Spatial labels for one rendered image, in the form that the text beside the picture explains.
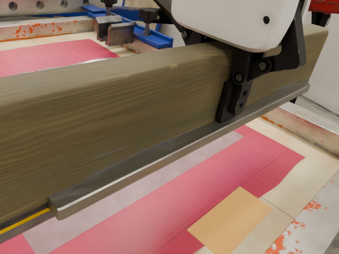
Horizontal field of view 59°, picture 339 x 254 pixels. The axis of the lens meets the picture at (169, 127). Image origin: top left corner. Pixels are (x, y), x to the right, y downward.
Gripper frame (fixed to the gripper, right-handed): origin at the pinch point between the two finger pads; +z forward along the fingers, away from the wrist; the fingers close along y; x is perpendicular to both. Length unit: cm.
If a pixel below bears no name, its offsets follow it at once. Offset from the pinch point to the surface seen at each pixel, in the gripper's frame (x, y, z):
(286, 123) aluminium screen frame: 25.9, -0.8, 13.1
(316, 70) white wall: 201, -49, 55
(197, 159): 6.7, -4.5, 14.5
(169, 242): -6.0, 2.6, 14.6
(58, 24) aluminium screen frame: 15, -61, 12
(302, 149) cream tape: 22.8, 4.0, 14.3
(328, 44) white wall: 201, -48, 36
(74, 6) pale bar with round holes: 24, -68, 9
